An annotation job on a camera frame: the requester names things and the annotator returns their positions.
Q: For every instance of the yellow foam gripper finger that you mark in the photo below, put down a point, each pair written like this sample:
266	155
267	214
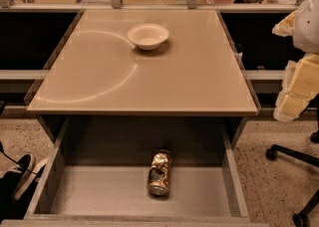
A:
299	86
286	26

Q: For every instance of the crushed orange can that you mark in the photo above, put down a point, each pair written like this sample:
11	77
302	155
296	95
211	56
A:
158	180

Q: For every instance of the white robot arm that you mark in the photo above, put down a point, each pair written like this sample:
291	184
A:
306	27

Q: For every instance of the beige counter cabinet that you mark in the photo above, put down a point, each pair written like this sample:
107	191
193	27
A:
100	71

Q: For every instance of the open grey drawer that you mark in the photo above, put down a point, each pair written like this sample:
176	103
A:
97	175

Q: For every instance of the white bowl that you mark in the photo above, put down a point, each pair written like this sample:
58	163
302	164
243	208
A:
148	37

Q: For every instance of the black and white sneaker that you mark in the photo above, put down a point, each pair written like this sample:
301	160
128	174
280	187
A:
26	173

